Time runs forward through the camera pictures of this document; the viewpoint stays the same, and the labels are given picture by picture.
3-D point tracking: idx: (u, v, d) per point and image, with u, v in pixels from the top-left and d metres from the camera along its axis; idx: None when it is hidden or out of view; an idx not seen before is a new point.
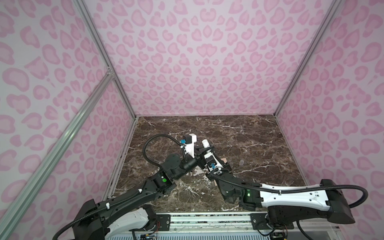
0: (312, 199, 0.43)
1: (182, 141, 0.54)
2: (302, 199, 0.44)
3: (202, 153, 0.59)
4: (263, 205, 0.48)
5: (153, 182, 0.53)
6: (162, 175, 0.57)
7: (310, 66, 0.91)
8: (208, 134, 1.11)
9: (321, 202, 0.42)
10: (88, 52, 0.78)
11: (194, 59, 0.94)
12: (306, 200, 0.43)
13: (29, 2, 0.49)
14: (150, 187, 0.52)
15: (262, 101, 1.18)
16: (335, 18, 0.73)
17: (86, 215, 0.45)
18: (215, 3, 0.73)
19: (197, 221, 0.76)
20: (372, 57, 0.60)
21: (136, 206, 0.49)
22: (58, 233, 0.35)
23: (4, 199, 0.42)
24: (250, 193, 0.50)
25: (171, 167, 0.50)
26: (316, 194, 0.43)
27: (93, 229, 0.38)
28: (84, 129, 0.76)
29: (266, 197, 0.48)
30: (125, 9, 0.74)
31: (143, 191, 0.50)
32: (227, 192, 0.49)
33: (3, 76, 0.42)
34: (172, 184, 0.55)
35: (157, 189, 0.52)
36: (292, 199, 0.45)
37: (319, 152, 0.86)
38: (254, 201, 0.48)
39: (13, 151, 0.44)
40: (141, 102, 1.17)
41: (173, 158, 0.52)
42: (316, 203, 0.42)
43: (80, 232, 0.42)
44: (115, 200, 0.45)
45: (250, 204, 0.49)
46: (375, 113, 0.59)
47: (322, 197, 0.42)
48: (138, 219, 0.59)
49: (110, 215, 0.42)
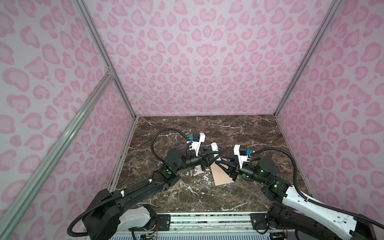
0: (336, 222, 0.43)
1: (190, 138, 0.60)
2: (326, 216, 0.45)
3: (206, 154, 0.58)
4: (284, 202, 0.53)
5: (160, 175, 0.56)
6: (167, 169, 0.60)
7: (310, 66, 0.91)
8: (208, 134, 1.11)
9: (345, 228, 0.42)
10: (88, 52, 0.78)
11: (194, 59, 0.94)
12: (329, 219, 0.44)
13: (29, 2, 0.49)
14: (158, 178, 0.55)
15: (261, 101, 1.18)
16: (335, 18, 0.73)
17: (100, 203, 0.46)
18: (215, 3, 0.73)
19: (197, 221, 0.76)
20: (372, 57, 0.60)
21: (146, 196, 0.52)
22: (75, 221, 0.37)
23: (4, 199, 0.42)
24: (278, 185, 0.55)
25: (174, 160, 0.53)
26: (344, 220, 0.43)
27: (110, 215, 0.39)
28: (84, 129, 0.76)
29: (290, 196, 0.51)
30: (125, 9, 0.74)
31: (153, 182, 0.53)
32: (262, 171, 0.54)
33: (3, 76, 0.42)
34: (176, 175, 0.58)
35: (165, 180, 0.55)
36: (316, 211, 0.47)
37: (319, 152, 0.86)
38: (278, 192, 0.53)
39: (13, 151, 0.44)
40: (141, 102, 1.17)
41: (175, 151, 0.54)
42: (339, 226, 0.43)
43: (93, 224, 0.42)
44: (128, 188, 0.47)
45: (271, 193, 0.54)
46: (375, 113, 0.59)
47: (348, 225, 0.42)
48: (144, 214, 0.61)
49: (125, 202, 0.44)
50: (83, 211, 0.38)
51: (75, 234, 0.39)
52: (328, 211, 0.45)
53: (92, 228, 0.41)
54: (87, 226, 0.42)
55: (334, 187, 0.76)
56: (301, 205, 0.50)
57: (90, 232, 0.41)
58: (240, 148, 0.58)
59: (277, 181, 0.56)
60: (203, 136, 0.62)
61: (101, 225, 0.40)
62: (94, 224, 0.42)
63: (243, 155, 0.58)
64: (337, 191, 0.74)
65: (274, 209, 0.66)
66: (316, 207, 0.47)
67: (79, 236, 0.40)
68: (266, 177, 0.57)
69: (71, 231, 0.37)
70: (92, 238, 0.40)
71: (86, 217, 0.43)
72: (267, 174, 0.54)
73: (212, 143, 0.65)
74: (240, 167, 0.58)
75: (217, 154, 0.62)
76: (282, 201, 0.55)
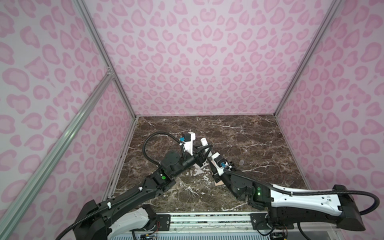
0: (323, 202, 0.44)
1: (182, 138, 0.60)
2: (312, 202, 0.45)
3: (200, 150, 0.60)
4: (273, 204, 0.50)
5: (153, 180, 0.54)
6: (161, 173, 0.57)
7: (310, 66, 0.91)
8: (208, 134, 1.11)
9: (334, 207, 0.42)
10: (88, 52, 0.78)
11: (194, 59, 0.94)
12: (317, 203, 0.44)
13: (29, 2, 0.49)
14: (150, 185, 0.52)
15: (262, 101, 1.18)
16: (335, 18, 0.73)
17: (87, 215, 0.45)
18: (215, 3, 0.73)
19: (197, 221, 0.76)
20: (372, 57, 0.60)
21: (137, 205, 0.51)
22: (61, 234, 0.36)
23: (4, 199, 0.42)
24: (261, 191, 0.51)
25: (171, 164, 0.51)
26: (328, 198, 0.44)
27: (96, 228, 0.38)
28: (84, 129, 0.76)
29: (276, 197, 0.49)
30: (125, 9, 0.74)
31: (144, 189, 0.50)
32: (238, 189, 0.51)
33: (3, 76, 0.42)
34: (171, 180, 0.56)
35: (157, 187, 0.52)
36: (304, 201, 0.46)
37: (319, 152, 0.85)
38: (264, 200, 0.50)
39: (13, 151, 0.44)
40: (141, 102, 1.17)
41: (172, 155, 0.52)
42: (328, 207, 0.43)
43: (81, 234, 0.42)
44: (116, 199, 0.46)
45: (259, 202, 0.50)
46: (375, 113, 0.59)
47: (334, 202, 0.43)
48: (139, 218, 0.59)
49: (112, 214, 0.43)
50: (70, 224, 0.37)
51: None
52: (312, 196, 0.45)
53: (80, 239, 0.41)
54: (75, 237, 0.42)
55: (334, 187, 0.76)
56: (289, 202, 0.48)
57: None
58: (216, 158, 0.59)
59: (258, 188, 0.52)
60: (194, 135, 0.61)
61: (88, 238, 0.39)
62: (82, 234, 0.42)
63: (218, 167, 0.59)
64: None
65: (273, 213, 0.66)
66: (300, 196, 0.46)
67: None
68: (246, 191, 0.52)
69: None
70: None
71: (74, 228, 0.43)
72: (244, 189, 0.50)
73: (201, 139, 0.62)
74: (221, 175, 0.59)
75: (207, 148, 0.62)
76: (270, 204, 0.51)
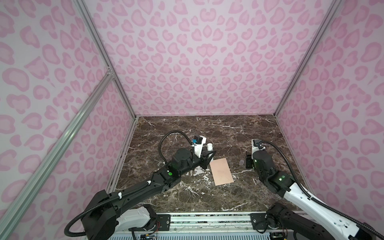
0: (336, 223, 0.42)
1: (193, 140, 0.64)
2: (327, 217, 0.44)
3: (205, 155, 0.62)
4: (287, 197, 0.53)
5: (160, 176, 0.55)
6: (168, 170, 0.59)
7: (310, 66, 0.91)
8: (208, 134, 1.11)
9: (345, 233, 0.40)
10: (88, 52, 0.78)
11: (194, 59, 0.94)
12: (329, 220, 0.43)
13: (29, 2, 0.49)
14: (158, 180, 0.53)
15: (261, 101, 1.18)
16: (335, 18, 0.73)
17: (97, 205, 0.46)
18: (215, 3, 0.73)
19: (197, 221, 0.76)
20: (372, 57, 0.60)
21: (144, 198, 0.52)
22: (71, 221, 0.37)
23: (4, 199, 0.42)
24: (283, 178, 0.54)
25: (182, 159, 0.55)
26: (346, 224, 0.41)
27: (106, 217, 0.39)
28: (84, 129, 0.76)
29: (293, 191, 0.50)
30: (125, 9, 0.74)
31: (152, 183, 0.52)
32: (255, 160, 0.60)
33: (3, 75, 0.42)
34: (177, 178, 0.58)
35: (164, 182, 0.54)
36: (318, 211, 0.45)
37: (319, 152, 0.86)
38: (281, 185, 0.53)
39: (13, 151, 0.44)
40: (141, 102, 1.17)
41: (184, 151, 0.56)
42: (338, 229, 0.42)
43: (90, 225, 0.42)
44: (126, 190, 0.47)
45: (274, 186, 0.54)
46: (375, 113, 0.59)
47: (349, 230, 0.40)
48: (143, 215, 0.60)
49: (122, 205, 0.43)
50: (80, 213, 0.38)
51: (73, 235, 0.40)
52: (331, 213, 0.44)
53: (89, 229, 0.41)
54: (84, 227, 0.42)
55: (334, 187, 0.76)
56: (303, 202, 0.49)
57: (88, 232, 0.41)
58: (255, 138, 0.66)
59: (282, 176, 0.54)
60: (205, 139, 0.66)
61: (98, 227, 0.40)
62: (91, 224, 0.42)
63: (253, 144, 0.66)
64: (337, 191, 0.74)
65: (275, 207, 0.67)
66: (318, 206, 0.46)
67: (76, 236, 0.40)
68: (262, 168, 0.61)
69: (69, 231, 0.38)
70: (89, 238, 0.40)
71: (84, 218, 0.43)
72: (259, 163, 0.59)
73: (208, 144, 0.70)
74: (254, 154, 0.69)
75: (211, 153, 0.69)
76: (284, 196, 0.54)
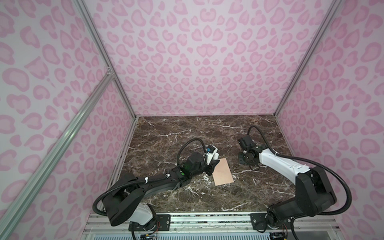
0: (291, 166, 0.50)
1: (208, 149, 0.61)
2: (285, 165, 0.52)
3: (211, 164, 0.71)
4: (262, 160, 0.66)
5: (175, 174, 0.59)
6: (181, 170, 0.64)
7: (310, 66, 0.91)
8: (208, 134, 1.11)
9: (295, 171, 0.48)
10: (88, 52, 0.78)
11: (194, 60, 0.94)
12: (286, 166, 0.52)
13: (29, 2, 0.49)
14: (173, 175, 0.58)
15: (262, 101, 1.18)
16: (335, 18, 0.73)
17: (125, 184, 0.49)
18: (215, 3, 0.73)
19: (197, 221, 0.76)
20: (372, 57, 0.60)
21: (160, 189, 0.54)
22: (102, 195, 0.45)
23: (4, 199, 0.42)
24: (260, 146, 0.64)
25: (197, 160, 0.61)
26: (298, 167, 0.48)
27: (134, 197, 0.42)
28: (84, 129, 0.76)
29: (264, 151, 0.61)
30: (125, 9, 0.74)
31: (169, 177, 0.56)
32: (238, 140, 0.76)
33: (3, 75, 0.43)
34: (188, 178, 0.63)
35: (179, 179, 0.59)
36: (279, 161, 0.55)
37: (319, 152, 0.86)
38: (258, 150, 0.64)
39: (13, 151, 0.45)
40: (141, 102, 1.17)
41: (198, 154, 0.63)
42: (291, 170, 0.50)
43: (113, 205, 0.43)
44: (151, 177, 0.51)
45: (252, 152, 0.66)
46: (375, 113, 0.59)
47: (299, 170, 0.47)
48: (148, 212, 0.61)
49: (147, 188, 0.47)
50: (107, 190, 0.46)
51: (97, 211, 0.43)
52: (289, 162, 0.52)
53: (111, 208, 0.43)
54: (106, 206, 0.44)
55: (334, 187, 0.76)
56: (270, 158, 0.59)
57: (108, 211, 0.43)
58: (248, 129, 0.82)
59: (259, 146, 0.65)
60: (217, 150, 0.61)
61: (123, 206, 0.42)
62: (113, 205, 0.43)
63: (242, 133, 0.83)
64: (338, 191, 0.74)
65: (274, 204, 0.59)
66: (280, 158, 0.55)
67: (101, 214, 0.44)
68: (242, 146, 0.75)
69: (96, 208, 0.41)
70: (110, 217, 0.42)
71: (106, 198, 0.45)
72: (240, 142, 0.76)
73: (215, 154, 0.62)
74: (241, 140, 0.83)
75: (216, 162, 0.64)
76: (260, 159, 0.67)
